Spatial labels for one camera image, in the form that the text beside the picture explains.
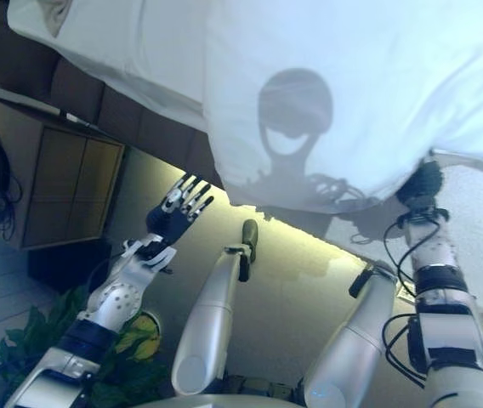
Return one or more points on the robot left hand black glove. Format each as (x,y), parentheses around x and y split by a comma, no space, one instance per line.
(169,217)

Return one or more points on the robot right hand black glove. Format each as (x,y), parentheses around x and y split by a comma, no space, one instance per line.
(422,183)

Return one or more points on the white duvet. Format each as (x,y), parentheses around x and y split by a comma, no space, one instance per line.
(352,85)

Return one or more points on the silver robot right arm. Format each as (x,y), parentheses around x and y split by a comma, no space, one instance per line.
(450,331)

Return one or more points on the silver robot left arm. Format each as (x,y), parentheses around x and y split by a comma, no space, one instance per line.
(114,302)

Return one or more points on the white bed sheet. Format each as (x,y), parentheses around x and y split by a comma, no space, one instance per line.
(131,51)

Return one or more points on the wooden bedside cabinet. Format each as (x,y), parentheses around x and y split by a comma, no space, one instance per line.
(63,187)

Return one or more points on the black box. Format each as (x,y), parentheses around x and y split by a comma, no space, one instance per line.
(67,265)

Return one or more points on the silver robot left leg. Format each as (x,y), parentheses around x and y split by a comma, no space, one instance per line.
(211,323)

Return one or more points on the silver robot leg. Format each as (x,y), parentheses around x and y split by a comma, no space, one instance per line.
(211,323)
(352,340)

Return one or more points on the green leafy plant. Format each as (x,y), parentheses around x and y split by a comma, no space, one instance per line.
(46,323)

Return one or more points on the silver robot right leg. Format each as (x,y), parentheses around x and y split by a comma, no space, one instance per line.
(352,340)

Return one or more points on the brown tufted bed frame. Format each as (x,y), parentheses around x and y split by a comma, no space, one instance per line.
(80,89)

